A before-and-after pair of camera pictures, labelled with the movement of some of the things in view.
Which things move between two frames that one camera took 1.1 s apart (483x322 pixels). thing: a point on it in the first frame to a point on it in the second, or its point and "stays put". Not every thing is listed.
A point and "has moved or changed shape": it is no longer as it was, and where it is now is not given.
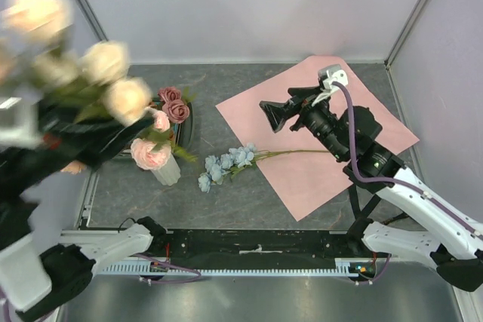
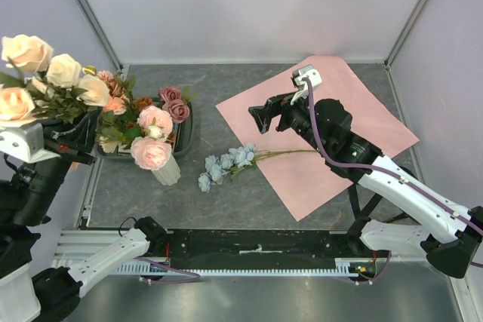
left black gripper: [93, 141] to [75, 139]
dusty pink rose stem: [176, 102] stays put
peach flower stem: [37, 50] has moved or changed shape
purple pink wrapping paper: [302, 170] stays put
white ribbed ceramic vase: [170, 173] stays put
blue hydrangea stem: [234, 161] stays put
